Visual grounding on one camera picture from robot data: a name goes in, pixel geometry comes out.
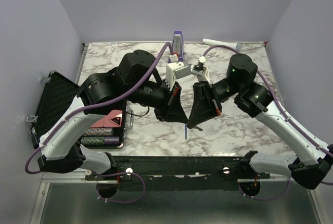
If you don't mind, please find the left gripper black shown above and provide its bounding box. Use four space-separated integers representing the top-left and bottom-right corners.
126 79 189 125

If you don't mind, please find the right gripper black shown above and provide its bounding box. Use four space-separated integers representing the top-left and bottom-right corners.
188 77 242 127

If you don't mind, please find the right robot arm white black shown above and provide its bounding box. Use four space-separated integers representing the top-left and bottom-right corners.
187 54 332 190

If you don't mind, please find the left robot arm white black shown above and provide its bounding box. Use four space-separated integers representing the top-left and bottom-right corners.
37 50 188 180

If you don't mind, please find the purple metronome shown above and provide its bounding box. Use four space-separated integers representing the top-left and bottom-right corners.
172 31 185 61

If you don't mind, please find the white microphone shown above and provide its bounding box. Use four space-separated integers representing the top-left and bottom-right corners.
202 39 242 51

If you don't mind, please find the black poker chip case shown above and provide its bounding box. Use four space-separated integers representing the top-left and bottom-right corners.
27 70 135 150

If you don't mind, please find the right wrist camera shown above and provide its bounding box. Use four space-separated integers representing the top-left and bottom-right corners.
191 56 210 83

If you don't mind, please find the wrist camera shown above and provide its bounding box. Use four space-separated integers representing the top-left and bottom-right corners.
165 54 191 91
191 56 210 83

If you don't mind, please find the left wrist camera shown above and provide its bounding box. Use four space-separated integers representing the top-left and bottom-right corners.
165 54 191 91

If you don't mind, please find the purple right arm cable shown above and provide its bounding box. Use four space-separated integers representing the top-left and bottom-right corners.
200 44 333 201

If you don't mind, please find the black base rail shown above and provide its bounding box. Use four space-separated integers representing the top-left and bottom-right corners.
85 156 270 191

